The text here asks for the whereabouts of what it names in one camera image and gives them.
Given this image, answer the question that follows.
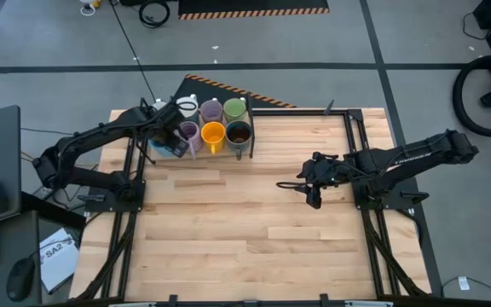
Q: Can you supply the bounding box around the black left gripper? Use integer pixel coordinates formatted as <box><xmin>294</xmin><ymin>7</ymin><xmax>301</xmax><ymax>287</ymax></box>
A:
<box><xmin>151</xmin><ymin>101</ymin><xmax>190</xmax><ymax>159</ymax></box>

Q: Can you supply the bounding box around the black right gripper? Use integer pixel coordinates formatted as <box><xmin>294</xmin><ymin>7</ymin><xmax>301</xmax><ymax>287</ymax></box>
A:
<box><xmin>292</xmin><ymin>151</ymin><xmax>355</xmax><ymax>210</ymax></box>

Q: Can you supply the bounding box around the light blue mug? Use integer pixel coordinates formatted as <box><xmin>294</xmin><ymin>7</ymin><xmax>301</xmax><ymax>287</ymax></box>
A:
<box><xmin>149</xmin><ymin>135</ymin><xmax>179</xmax><ymax>159</ymax></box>

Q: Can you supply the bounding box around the plain lilac mug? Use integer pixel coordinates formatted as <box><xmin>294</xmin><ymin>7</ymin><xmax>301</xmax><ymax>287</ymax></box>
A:
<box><xmin>178</xmin><ymin>120</ymin><xmax>204</xmax><ymax>161</ymax></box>

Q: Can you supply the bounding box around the yellow mug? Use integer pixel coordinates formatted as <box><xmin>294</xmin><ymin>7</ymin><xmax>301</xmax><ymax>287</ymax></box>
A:
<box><xmin>200</xmin><ymin>121</ymin><xmax>227</xmax><ymax>155</ymax></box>

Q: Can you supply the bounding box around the teal mug with white handle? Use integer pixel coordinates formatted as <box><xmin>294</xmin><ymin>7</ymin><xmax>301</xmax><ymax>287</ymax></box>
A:
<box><xmin>176</xmin><ymin>95</ymin><xmax>200</xmax><ymax>124</ymax></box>

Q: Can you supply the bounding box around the purple ribbed mug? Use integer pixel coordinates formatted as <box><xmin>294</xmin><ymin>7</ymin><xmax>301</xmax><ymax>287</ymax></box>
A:
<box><xmin>199</xmin><ymin>97</ymin><xmax>224</xmax><ymax>125</ymax></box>

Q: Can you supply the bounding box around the dark speckled teal brown mug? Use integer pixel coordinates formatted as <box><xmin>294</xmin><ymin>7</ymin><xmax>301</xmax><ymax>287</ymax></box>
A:
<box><xmin>224</xmin><ymin>119</ymin><xmax>253</xmax><ymax>162</ymax></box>

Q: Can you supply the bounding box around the green ribbed mug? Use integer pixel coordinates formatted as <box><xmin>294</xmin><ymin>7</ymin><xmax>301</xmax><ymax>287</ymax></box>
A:
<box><xmin>222</xmin><ymin>96</ymin><xmax>249</xmax><ymax>124</ymax></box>

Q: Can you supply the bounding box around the black hazard-striped floor mat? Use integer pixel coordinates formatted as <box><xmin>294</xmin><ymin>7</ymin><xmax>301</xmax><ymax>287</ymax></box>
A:
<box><xmin>171</xmin><ymin>73</ymin><xmax>298</xmax><ymax>110</ymax></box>
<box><xmin>177</xmin><ymin>0</ymin><xmax>331</xmax><ymax>20</ymax></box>

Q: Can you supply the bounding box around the white printed booklet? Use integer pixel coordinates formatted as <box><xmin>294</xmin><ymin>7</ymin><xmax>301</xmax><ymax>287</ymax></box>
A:
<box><xmin>38</xmin><ymin>227</ymin><xmax>80</xmax><ymax>295</ymax></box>

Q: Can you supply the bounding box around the orange black vacuum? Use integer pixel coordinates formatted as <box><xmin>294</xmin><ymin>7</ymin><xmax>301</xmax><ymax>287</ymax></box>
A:
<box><xmin>452</xmin><ymin>54</ymin><xmax>491</xmax><ymax>138</ymax></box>

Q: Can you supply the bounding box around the dark grey desk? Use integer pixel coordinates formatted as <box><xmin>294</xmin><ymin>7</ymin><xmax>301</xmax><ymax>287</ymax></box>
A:
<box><xmin>0</xmin><ymin>211</ymin><xmax>42</xmax><ymax>307</ymax></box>

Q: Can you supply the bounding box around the black computer mouse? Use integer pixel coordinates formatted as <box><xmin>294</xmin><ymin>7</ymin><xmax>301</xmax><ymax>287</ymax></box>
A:
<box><xmin>5</xmin><ymin>257</ymin><xmax>37</xmax><ymax>303</ymax></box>

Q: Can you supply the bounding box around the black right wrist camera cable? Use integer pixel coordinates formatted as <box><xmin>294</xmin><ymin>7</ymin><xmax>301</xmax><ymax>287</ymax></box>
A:
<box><xmin>275</xmin><ymin>181</ymin><xmax>310</xmax><ymax>191</ymax></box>

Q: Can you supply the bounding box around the wooden shelf with black frame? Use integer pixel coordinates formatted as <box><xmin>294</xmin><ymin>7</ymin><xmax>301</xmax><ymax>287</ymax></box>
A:
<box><xmin>130</xmin><ymin>94</ymin><xmax>255</xmax><ymax>165</ymax></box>

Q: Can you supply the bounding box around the black aluminium table frame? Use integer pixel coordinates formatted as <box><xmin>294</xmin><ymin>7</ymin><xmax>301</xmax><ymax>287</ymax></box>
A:
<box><xmin>74</xmin><ymin>100</ymin><xmax>432</xmax><ymax>306</ymax></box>

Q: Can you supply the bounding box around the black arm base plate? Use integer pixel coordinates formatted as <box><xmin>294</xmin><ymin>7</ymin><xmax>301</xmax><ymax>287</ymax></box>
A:
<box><xmin>84</xmin><ymin>187</ymin><xmax>144</xmax><ymax>213</ymax></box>
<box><xmin>351</xmin><ymin>177</ymin><xmax>430</xmax><ymax>211</ymax></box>

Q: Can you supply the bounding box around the black coiled cable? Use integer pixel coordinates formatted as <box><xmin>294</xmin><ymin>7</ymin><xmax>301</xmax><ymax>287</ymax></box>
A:
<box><xmin>137</xmin><ymin>0</ymin><xmax>171</xmax><ymax>29</ymax></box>

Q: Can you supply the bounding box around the long black floor cable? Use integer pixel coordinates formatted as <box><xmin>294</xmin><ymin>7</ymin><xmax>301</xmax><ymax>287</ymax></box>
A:
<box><xmin>109</xmin><ymin>0</ymin><xmax>161</xmax><ymax>108</ymax></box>

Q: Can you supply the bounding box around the white plug with cord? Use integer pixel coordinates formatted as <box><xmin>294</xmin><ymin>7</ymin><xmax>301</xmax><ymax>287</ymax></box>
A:
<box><xmin>78</xmin><ymin>0</ymin><xmax>101</xmax><ymax>17</ymax></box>

